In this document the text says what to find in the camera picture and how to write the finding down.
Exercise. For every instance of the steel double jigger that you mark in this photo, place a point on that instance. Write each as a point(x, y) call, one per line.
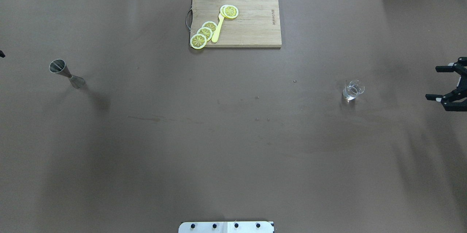
point(59, 67)

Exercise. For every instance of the metal cutting board handle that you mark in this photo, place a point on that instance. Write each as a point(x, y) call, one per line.
point(188, 19)

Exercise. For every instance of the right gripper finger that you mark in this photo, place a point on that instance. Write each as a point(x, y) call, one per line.
point(454, 101)
point(459, 67)

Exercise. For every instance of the clear glass measuring cup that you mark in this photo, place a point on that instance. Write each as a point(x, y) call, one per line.
point(353, 89)

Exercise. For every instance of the lemon slice at board corner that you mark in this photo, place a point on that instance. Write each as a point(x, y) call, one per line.
point(198, 41)

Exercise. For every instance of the inner lemon slice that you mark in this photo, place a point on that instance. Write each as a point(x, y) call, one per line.
point(211, 25)

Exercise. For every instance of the wooden cutting board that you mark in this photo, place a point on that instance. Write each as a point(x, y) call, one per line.
point(257, 25)

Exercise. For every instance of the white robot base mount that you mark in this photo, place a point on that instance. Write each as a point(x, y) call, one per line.
point(227, 227)

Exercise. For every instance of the middle lemon slice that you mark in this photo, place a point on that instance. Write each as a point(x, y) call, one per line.
point(206, 32)

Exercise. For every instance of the lemon slice on knife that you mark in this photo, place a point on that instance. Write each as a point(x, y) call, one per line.
point(229, 11)

